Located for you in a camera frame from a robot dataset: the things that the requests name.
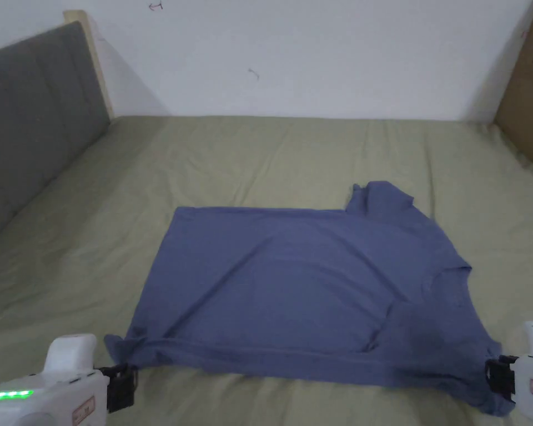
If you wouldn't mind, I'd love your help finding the brown cardboard carton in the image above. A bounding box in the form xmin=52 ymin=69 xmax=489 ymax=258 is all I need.
xmin=492 ymin=0 xmax=533 ymax=184

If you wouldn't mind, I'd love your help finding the grey padded headboard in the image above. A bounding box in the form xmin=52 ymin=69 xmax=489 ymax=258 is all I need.
xmin=0 ymin=21 xmax=112 ymax=247

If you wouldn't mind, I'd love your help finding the bed with pale green sheet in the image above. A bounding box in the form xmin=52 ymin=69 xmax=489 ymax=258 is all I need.
xmin=0 ymin=115 xmax=533 ymax=426

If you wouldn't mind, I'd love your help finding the light wooden board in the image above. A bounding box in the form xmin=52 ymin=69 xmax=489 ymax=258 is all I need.
xmin=62 ymin=9 xmax=115 ymax=124

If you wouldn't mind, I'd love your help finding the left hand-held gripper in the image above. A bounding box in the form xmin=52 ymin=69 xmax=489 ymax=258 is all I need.
xmin=0 ymin=334 xmax=140 ymax=426

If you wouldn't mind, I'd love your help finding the blue shirt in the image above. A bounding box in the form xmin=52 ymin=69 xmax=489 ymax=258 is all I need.
xmin=103 ymin=180 xmax=514 ymax=419

